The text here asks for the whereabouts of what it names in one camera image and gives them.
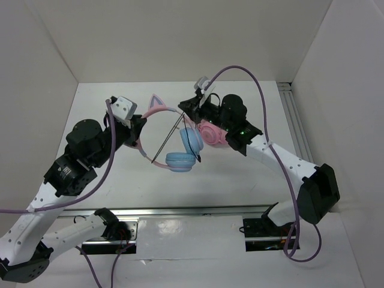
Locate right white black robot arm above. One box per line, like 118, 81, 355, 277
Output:
178, 94, 340, 235

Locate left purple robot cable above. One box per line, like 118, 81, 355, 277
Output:
0, 100, 134, 288

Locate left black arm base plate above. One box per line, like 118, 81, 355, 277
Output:
85, 220, 136, 242

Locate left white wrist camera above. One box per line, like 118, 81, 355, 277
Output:
110, 96, 137, 127

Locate aluminium rail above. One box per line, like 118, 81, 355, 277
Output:
59, 205, 280, 219
277, 82, 314, 163

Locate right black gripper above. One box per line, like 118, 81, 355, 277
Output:
178, 94, 232, 131

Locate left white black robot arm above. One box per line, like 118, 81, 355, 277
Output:
1, 115, 147, 283

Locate blue pink cat-ear headphones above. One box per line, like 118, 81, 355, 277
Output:
132, 94, 204, 173

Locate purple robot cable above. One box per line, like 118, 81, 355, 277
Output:
0, 100, 134, 288
206, 65, 322, 263

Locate front aluminium rail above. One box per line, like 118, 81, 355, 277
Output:
59, 205, 280, 219

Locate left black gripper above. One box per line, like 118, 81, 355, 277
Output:
91, 114, 147, 168

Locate thin black headphone cable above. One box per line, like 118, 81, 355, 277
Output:
151, 111, 202, 164

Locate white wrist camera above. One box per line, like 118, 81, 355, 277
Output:
110, 96, 137, 127
194, 76, 215, 107

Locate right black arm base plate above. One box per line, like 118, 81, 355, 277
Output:
239, 218, 292, 238

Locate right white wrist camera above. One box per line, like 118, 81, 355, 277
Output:
194, 76, 215, 107

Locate right side aluminium rail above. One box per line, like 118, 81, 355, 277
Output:
277, 82, 314, 163

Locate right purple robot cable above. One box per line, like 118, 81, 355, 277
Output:
206, 65, 322, 263

